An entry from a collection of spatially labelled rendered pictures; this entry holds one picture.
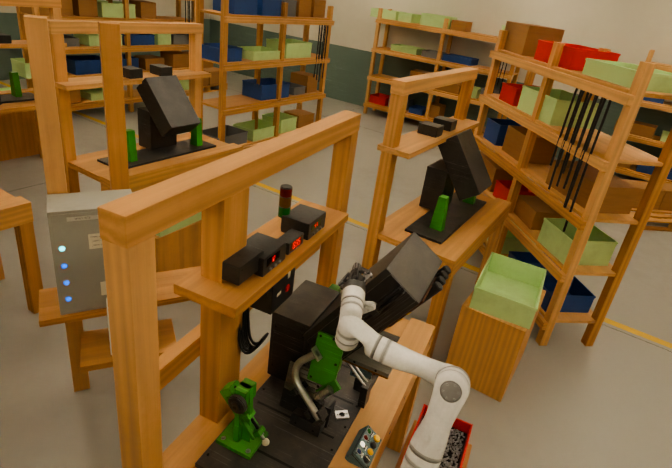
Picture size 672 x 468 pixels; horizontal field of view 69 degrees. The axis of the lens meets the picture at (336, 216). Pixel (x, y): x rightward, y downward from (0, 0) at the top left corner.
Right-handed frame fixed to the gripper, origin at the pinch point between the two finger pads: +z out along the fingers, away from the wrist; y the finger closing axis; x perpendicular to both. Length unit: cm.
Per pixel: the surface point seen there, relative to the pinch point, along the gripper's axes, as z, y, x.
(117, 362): -45, 57, -29
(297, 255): 16.6, 25.1, -5.0
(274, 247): 7.8, 25.6, -16.4
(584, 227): 189, -84, 161
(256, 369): 15, 77, 39
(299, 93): 631, 192, 46
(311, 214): 40.0, 21.2, -7.9
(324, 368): -2.6, 35.3, 35.3
